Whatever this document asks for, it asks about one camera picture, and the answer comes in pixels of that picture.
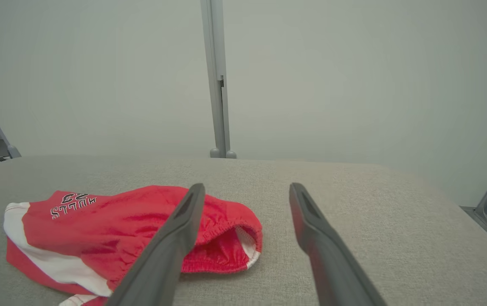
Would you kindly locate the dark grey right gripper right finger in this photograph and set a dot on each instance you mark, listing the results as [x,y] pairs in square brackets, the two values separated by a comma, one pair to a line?
[328,255]

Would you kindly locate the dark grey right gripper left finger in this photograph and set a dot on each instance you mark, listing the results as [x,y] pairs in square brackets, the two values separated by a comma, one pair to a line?
[162,255]

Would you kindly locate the red white basketball shorts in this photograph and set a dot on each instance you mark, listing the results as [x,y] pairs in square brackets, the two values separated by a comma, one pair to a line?
[99,229]

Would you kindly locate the grey partition post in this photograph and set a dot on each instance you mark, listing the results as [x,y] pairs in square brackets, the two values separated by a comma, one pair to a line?
[214,63]

